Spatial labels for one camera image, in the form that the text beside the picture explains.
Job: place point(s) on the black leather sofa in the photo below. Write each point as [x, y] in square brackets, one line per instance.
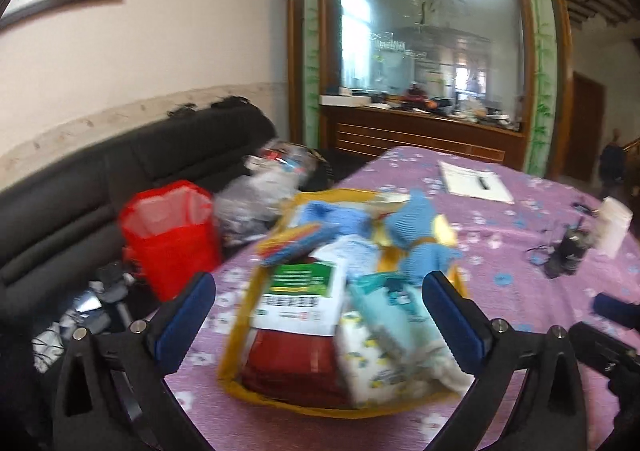
[75, 191]

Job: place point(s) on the green white medicine sachet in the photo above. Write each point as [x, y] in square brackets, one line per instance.
[300, 291]

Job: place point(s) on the yellow storage basket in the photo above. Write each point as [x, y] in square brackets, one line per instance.
[227, 366]

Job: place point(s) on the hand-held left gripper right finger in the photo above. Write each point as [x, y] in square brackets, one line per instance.
[455, 321]

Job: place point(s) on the red blue striped cloth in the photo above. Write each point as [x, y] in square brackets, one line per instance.
[295, 241]

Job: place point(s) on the red plastic bag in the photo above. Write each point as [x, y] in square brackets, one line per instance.
[170, 251]

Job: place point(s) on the red packet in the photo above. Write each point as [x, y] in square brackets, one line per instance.
[295, 361]

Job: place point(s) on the clear plastic bag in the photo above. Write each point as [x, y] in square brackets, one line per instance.
[250, 201]

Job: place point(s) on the black can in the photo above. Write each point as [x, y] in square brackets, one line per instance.
[565, 253]

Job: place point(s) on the purple floral tablecloth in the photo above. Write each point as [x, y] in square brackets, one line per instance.
[510, 251]

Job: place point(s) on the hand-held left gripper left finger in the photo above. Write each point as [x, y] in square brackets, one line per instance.
[185, 321]

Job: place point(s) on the black pen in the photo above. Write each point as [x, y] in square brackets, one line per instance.
[484, 182]

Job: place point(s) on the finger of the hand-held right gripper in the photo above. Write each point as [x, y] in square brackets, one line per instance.
[620, 311]
[600, 343]

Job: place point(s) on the patterned tissue pack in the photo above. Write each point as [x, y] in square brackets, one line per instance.
[372, 366]

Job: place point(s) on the white plastic jar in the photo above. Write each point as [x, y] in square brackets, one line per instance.
[612, 226]

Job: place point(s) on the blue knitted toy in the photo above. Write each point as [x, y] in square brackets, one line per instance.
[420, 241]

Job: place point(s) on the crumpled silver foil bag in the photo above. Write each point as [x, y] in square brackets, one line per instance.
[85, 303]

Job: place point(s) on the wood framed glass partition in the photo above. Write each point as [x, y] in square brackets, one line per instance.
[425, 6]

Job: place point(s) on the brown wooden door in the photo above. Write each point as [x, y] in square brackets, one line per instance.
[585, 126]

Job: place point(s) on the wooden counter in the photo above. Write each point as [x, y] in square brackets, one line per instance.
[400, 131]

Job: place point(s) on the teal wipes packet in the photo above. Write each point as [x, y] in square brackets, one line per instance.
[395, 311]

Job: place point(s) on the white paper sheet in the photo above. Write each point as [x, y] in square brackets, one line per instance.
[465, 181]

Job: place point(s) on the white fluffy cloth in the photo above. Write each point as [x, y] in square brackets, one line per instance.
[445, 371]

